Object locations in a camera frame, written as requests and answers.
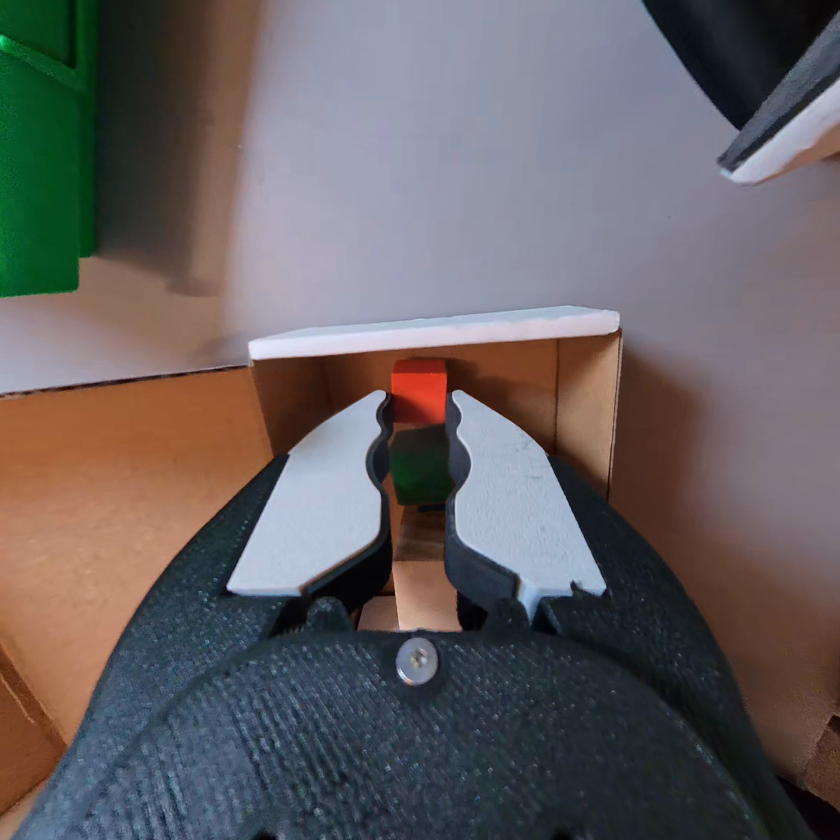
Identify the white cardboard box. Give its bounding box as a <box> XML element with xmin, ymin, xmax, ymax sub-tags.
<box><xmin>0</xmin><ymin>305</ymin><xmax>840</xmax><ymax>840</ymax></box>

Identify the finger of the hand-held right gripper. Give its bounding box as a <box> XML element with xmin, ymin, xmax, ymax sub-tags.
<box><xmin>717</xmin><ymin>26</ymin><xmax>840</xmax><ymax>186</ymax></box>

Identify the green plastic bin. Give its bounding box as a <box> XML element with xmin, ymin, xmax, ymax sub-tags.
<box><xmin>0</xmin><ymin>0</ymin><xmax>101</xmax><ymax>299</ymax></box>

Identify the orange cube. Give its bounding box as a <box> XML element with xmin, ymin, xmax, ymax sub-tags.
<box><xmin>390</xmin><ymin>358</ymin><xmax>448</xmax><ymax>427</ymax></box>

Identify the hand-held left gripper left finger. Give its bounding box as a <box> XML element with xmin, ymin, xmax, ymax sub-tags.
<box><xmin>225</xmin><ymin>389</ymin><xmax>396</xmax><ymax>599</ymax></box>

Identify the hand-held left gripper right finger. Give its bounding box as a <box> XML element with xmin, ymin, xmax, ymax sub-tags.
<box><xmin>444</xmin><ymin>389</ymin><xmax>609</xmax><ymax>626</ymax></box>

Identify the green cube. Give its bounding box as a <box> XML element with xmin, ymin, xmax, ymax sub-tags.
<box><xmin>387</xmin><ymin>424</ymin><xmax>456</xmax><ymax>508</ymax></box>

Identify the wooden cube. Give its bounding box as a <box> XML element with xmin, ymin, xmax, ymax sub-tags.
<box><xmin>392</xmin><ymin>508</ymin><xmax>454</xmax><ymax>565</ymax></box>

